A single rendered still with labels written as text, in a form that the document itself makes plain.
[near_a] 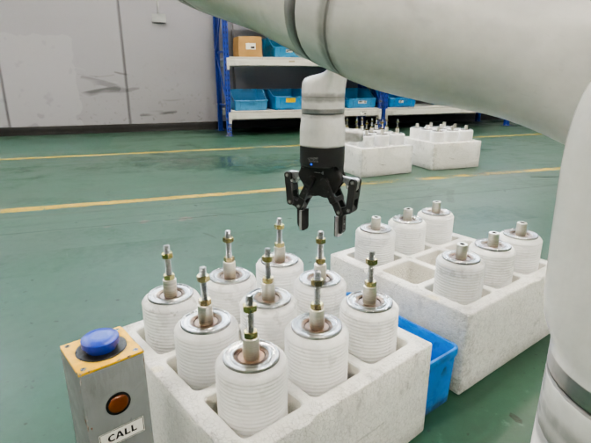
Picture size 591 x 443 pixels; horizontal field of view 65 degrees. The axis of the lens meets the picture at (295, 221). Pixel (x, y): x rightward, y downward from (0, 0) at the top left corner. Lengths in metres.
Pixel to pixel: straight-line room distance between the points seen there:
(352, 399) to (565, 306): 0.51
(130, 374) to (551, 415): 0.43
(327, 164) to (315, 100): 0.10
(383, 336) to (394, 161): 2.34
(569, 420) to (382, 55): 0.20
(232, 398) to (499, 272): 0.66
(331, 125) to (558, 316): 0.56
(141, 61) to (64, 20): 0.81
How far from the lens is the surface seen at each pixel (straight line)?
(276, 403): 0.64
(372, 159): 2.93
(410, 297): 1.01
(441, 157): 3.26
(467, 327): 0.95
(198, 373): 0.72
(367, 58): 0.29
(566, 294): 0.22
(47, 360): 1.21
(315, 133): 0.74
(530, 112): 0.29
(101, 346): 0.55
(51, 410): 1.05
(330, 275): 0.86
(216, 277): 0.86
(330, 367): 0.69
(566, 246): 0.22
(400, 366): 0.77
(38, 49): 5.70
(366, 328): 0.74
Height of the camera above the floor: 0.60
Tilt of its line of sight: 18 degrees down
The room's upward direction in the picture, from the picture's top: straight up
